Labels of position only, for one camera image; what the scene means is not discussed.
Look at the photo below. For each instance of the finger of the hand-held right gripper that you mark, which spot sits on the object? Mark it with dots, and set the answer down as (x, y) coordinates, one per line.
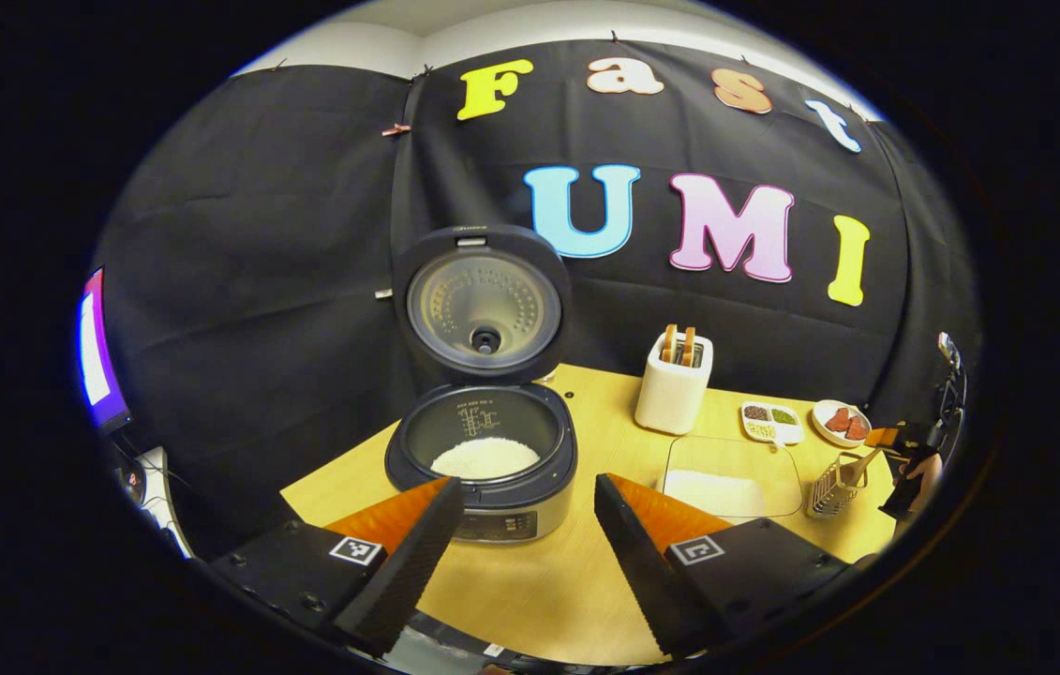
(881, 437)

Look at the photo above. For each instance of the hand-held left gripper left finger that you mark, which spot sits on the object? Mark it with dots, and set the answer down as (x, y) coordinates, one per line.
(417, 562)

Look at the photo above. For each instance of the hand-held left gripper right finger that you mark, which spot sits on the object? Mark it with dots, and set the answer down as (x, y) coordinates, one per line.
(642, 581)

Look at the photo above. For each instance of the white rice heap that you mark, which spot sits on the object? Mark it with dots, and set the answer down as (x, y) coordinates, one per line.
(712, 495)

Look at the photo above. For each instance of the dark grey rice cooker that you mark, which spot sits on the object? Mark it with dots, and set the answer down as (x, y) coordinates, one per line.
(492, 262)

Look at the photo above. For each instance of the red meat piece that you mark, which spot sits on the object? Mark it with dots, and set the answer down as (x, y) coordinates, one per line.
(858, 428)
(837, 419)

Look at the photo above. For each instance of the white round plate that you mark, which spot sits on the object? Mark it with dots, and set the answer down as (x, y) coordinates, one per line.
(820, 424)

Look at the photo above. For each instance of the white divided dish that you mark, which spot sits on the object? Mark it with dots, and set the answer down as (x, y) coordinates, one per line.
(787, 433)

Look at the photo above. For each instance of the pile of green beans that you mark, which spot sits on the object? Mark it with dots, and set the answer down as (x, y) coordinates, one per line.
(783, 416)

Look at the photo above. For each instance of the pile of yellow beans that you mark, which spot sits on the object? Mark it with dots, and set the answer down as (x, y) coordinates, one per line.
(761, 431)

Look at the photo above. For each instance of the pile of dark beans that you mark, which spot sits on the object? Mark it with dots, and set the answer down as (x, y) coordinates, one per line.
(756, 412)

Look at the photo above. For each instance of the clear plastic box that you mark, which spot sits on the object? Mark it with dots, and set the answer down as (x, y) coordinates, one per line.
(736, 455)

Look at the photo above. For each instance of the white toaster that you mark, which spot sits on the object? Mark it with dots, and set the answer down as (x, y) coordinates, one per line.
(672, 398)

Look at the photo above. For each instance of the toasted bread slice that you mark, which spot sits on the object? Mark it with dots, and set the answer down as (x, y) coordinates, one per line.
(688, 347)
(669, 343)

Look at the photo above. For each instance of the white device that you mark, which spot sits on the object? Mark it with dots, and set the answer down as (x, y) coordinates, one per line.
(164, 487)

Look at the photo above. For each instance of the computer monitor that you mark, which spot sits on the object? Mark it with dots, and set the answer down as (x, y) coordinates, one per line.
(98, 352)

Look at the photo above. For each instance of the pink cloth clip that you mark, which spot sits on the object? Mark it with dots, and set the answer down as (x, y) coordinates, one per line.
(395, 129)

